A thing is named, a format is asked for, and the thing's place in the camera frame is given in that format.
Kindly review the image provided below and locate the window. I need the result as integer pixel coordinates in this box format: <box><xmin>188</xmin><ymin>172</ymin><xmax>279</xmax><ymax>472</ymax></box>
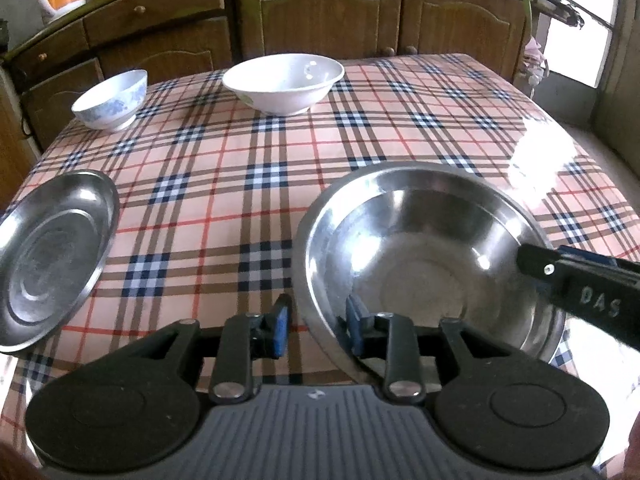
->
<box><xmin>536</xmin><ymin>0</ymin><xmax>632</xmax><ymax>89</ymax></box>

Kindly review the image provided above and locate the pink cloth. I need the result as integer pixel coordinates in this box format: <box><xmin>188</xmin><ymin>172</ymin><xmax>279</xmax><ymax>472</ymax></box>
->
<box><xmin>521</xmin><ymin>34</ymin><xmax>549</xmax><ymax>82</ymax></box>

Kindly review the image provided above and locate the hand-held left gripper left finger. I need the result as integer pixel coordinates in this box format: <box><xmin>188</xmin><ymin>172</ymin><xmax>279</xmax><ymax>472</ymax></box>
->
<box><xmin>127</xmin><ymin>292</ymin><xmax>293</xmax><ymax>406</ymax></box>

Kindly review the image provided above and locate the blue patterned white bowl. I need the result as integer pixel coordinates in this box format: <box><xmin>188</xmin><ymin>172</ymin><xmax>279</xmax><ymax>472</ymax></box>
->
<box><xmin>71</xmin><ymin>68</ymin><xmax>149</xmax><ymax>133</ymax></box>

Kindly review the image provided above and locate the steel bowl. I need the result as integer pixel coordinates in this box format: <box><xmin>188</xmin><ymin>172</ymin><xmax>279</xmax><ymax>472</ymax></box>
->
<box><xmin>292</xmin><ymin>161</ymin><xmax>569</xmax><ymax>387</ymax></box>

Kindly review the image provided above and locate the plaid tablecloth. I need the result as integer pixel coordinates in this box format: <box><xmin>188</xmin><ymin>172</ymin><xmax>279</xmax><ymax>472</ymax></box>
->
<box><xmin>0</xmin><ymin>53</ymin><xmax>640</xmax><ymax>461</ymax></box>

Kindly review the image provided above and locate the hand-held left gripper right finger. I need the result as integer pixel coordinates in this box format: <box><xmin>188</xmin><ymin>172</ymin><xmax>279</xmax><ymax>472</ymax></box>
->
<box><xmin>345</xmin><ymin>294</ymin><xmax>508</xmax><ymax>406</ymax></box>

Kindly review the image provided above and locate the black tray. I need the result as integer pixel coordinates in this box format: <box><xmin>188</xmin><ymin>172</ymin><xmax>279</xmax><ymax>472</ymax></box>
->
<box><xmin>529</xmin><ymin>0</ymin><xmax>587</xmax><ymax>27</ymax></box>

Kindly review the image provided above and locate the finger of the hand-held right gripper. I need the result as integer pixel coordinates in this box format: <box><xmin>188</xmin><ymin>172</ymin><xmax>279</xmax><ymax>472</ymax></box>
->
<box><xmin>516</xmin><ymin>243</ymin><xmax>640</xmax><ymax>283</ymax></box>

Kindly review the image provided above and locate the wide white bowl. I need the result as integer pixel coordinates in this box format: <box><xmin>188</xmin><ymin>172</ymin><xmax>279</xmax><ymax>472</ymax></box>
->
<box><xmin>221</xmin><ymin>52</ymin><xmax>345</xmax><ymax>117</ymax></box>

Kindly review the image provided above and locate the narrow wooden cabinet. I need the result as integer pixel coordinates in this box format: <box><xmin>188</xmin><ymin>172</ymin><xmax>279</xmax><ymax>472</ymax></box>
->
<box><xmin>0</xmin><ymin>65</ymin><xmax>44</xmax><ymax>181</ymax></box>

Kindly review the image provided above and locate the large steel plate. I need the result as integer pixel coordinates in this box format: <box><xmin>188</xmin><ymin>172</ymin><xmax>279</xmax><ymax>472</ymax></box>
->
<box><xmin>0</xmin><ymin>168</ymin><xmax>121</xmax><ymax>354</ymax></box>

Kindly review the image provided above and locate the long wooden sideboard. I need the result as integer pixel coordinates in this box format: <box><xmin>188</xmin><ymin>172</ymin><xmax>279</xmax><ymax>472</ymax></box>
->
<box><xmin>7</xmin><ymin>0</ymin><xmax>535</xmax><ymax>136</ymax></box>

